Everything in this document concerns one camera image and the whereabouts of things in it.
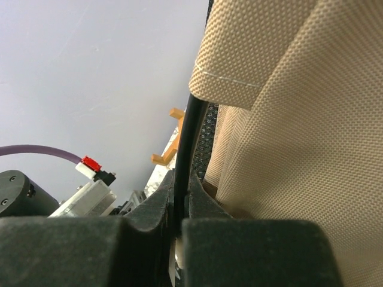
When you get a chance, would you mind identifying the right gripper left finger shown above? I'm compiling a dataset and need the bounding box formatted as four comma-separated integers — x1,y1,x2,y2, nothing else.
1,172,175,286

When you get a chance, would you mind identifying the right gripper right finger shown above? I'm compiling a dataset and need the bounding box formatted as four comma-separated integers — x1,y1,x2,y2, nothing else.
182,173,343,286

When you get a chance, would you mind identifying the black tent pole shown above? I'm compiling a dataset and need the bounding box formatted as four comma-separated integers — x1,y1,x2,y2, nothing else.
174,94,209,236

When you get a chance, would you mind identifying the tan pet tent fabric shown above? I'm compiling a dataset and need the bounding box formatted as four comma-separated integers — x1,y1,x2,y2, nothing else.
189,1,382,286

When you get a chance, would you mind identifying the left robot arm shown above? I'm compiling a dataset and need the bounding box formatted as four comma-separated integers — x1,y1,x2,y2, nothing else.
1,170,59,217

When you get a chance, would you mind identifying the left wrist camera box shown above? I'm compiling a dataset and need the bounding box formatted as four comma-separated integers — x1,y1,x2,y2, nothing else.
50,156,117,218

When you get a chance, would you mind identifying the wooden stand frame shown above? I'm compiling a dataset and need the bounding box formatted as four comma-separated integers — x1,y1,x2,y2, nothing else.
150,108,185,166

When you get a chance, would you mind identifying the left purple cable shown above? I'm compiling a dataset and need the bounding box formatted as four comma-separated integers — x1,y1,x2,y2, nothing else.
0,145,83,164

